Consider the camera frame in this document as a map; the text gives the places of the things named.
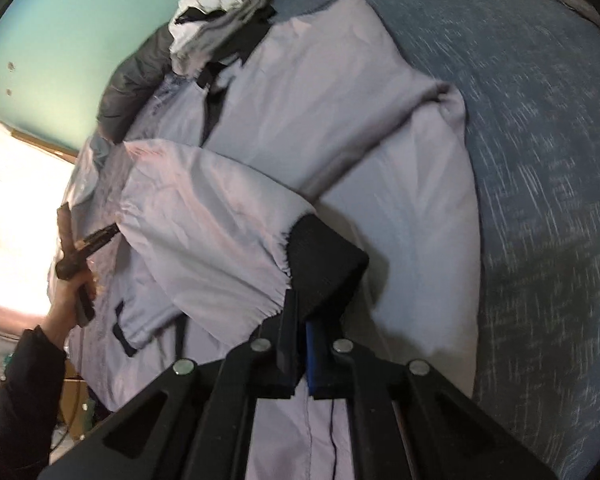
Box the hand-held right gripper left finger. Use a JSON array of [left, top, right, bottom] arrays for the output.
[[37, 287, 303, 480]]

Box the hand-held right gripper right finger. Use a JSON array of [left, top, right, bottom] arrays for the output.
[[305, 316, 561, 480]]

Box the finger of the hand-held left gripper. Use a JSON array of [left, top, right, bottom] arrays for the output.
[[80, 223, 122, 256]]

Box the light grey zip jacket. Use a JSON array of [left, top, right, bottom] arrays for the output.
[[72, 0, 481, 480]]

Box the person's left hand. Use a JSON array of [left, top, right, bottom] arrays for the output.
[[44, 267, 98, 346]]

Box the cardboard box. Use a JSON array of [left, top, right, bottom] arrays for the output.
[[55, 360, 106, 441]]

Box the blue checked cloth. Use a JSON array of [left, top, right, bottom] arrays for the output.
[[145, 72, 206, 121]]

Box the black garment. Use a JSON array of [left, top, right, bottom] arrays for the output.
[[197, 2, 276, 143]]

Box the blue patterned bed blanket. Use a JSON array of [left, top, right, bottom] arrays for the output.
[[270, 0, 600, 480]]

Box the small grey cloth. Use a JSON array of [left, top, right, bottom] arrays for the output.
[[550, 0, 600, 31]]

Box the bright window with wooden frame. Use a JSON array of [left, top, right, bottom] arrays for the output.
[[0, 105, 81, 331]]

